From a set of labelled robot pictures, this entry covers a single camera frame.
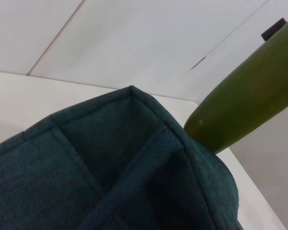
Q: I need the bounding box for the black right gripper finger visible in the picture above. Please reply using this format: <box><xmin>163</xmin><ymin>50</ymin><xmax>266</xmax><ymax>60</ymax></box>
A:
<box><xmin>261</xmin><ymin>17</ymin><xmax>287</xmax><ymax>42</ymax></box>

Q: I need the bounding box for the green cucumber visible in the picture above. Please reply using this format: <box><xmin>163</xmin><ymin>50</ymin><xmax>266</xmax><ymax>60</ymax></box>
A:
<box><xmin>183</xmin><ymin>13</ymin><xmax>288</xmax><ymax>154</ymax></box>

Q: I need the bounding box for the dark teal insulated bag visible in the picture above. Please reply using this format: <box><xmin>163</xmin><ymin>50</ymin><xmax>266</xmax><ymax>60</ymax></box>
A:
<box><xmin>0</xmin><ymin>85</ymin><xmax>240</xmax><ymax>230</ymax></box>

